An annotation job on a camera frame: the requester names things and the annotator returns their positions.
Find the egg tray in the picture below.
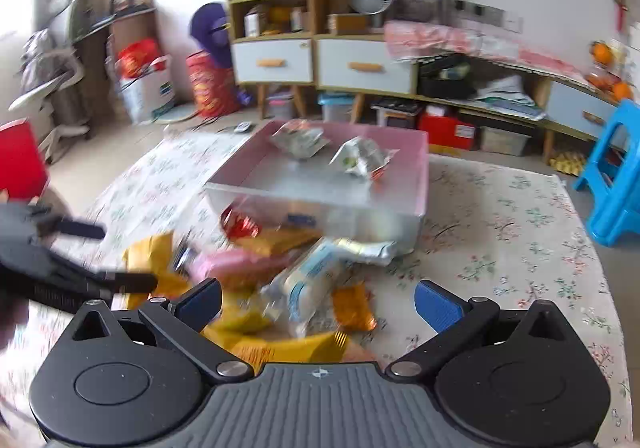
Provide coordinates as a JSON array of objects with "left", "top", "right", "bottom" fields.
[{"left": 549, "top": 151, "right": 586, "bottom": 176}]

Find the pile of white papers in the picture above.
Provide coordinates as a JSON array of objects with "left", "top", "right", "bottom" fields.
[{"left": 472, "top": 75, "right": 546, "bottom": 121}]

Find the white round floor base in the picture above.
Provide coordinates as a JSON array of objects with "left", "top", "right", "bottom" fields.
[{"left": 150, "top": 102, "right": 201, "bottom": 125}]

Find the wooden desk with shelves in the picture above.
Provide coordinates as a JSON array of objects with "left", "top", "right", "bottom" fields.
[{"left": 70, "top": 0, "right": 158, "bottom": 123}]

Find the white cheese stick packet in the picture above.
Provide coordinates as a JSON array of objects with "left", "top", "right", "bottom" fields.
[{"left": 260, "top": 238, "right": 361, "bottom": 339}]

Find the pink snack packet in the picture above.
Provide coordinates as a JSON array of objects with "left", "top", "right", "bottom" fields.
[{"left": 192, "top": 248, "right": 296, "bottom": 289}]

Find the pink lidded storage bin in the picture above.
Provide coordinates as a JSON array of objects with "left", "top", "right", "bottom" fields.
[{"left": 267, "top": 92, "right": 296, "bottom": 121}]

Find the red gift bag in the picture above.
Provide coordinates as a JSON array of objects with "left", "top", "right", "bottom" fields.
[{"left": 116, "top": 38, "right": 163, "bottom": 78}]

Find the dark blue small snack packet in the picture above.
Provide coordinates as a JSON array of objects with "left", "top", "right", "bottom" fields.
[{"left": 172, "top": 245, "right": 198, "bottom": 273}]

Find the pale yellow silver snack packet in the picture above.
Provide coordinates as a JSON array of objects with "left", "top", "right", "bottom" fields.
[{"left": 325, "top": 238, "right": 401, "bottom": 267}]

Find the gold long snack packet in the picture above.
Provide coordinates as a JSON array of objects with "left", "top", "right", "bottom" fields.
[{"left": 232, "top": 227, "right": 321, "bottom": 257}]

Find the orange snack packet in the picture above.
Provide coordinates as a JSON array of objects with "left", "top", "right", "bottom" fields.
[{"left": 331, "top": 284, "right": 377, "bottom": 331}]

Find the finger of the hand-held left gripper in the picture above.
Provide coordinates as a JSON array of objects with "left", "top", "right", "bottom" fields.
[
  {"left": 30, "top": 253, "right": 159, "bottom": 301},
  {"left": 30, "top": 210, "right": 107, "bottom": 241}
]

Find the red cardboard box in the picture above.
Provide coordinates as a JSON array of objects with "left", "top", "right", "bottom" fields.
[{"left": 419, "top": 112, "right": 476, "bottom": 149}]

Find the clear storage bin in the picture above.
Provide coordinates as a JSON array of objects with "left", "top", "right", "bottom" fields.
[{"left": 480, "top": 125, "right": 531, "bottom": 156}]

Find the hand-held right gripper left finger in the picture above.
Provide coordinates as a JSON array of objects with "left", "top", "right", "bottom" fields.
[{"left": 70, "top": 278, "right": 256, "bottom": 385}]

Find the low wooden media cabinet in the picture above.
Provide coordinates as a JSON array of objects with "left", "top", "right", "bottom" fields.
[{"left": 415, "top": 52, "right": 636, "bottom": 163}]

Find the wooden cabinet with white drawer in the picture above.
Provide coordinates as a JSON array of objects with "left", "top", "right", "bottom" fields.
[{"left": 314, "top": 32, "right": 418, "bottom": 123}]

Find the red snack packet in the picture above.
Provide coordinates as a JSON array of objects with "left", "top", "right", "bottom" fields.
[{"left": 221, "top": 207, "right": 262, "bottom": 241}]

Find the tall wooden shelf cabinet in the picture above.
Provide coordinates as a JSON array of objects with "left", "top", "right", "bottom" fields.
[{"left": 222, "top": 0, "right": 331, "bottom": 121}]

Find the bin with black device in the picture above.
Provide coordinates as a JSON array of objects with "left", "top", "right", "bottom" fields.
[{"left": 370, "top": 98, "right": 425, "bottom": 131}]

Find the blue lidded storage bin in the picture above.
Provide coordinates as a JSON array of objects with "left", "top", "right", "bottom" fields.
[{"left": 319, "top": 92, "right": 356, "bottom": 123}]

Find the wall socket row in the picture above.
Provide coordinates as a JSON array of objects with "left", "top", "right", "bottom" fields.
[{"left": 455, "top": 0, "right": 523, "bottom": 31}]

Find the white shopping bag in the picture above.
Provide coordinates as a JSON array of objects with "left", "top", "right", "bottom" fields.
[{"left": 119, "top": 55, "right": 176, "bottom": 125}]

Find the white box with pink lining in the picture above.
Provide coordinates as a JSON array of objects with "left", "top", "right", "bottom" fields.
[{"left": 202, "top": 120, "right": 430, "bottom": 253}]

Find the floral tablecloth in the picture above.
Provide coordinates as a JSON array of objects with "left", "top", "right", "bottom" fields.
[{"left": 0, "top": 130, "right": 633, "bottom": 448}]

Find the purple plastic object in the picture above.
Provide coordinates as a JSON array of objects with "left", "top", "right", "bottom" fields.
[{"left": 189, "top": 2, "right": 236, "bottom": 71}]

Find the blue plastic stool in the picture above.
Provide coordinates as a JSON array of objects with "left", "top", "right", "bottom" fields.
[{"left": 572, "top": 98, "right": 640, "bottom": 249}]

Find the white office chair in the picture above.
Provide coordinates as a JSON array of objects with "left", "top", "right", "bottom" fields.
[{"left": 7, "top": 30, "right": 91, "bottom": 163}]

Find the red printed round box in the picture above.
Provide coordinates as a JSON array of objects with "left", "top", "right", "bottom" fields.
[{"left": 186, "top": 52, "right": 242, "bottom": 117}]

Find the black box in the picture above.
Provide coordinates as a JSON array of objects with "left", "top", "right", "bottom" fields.
[{"left": 417, "top": 55, "right": 476, "bottom": 101}]

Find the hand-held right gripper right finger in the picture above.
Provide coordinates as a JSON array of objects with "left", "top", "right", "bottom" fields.
[{"left": 384, "top": 279, "right": 571, "bottom": 383}]

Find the silver crumpled snack packet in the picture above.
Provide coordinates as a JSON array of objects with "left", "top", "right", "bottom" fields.
[{"left": 270, "top": 120, "right": 331, "bottom": 159}]

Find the pink patterned cloth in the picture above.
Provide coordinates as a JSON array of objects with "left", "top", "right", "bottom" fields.
[{"left": 384, "top": 20, "right": 596, "bottom": 83}]

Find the red chair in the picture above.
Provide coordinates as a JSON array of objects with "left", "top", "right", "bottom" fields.
[{"left": 0, "top": 119, "right": 51, "bottom": 201}]

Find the silver green snack packet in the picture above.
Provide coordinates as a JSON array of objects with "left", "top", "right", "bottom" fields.
[{"left": 329, "top": 137, "right": 399, "bottom": 181}]

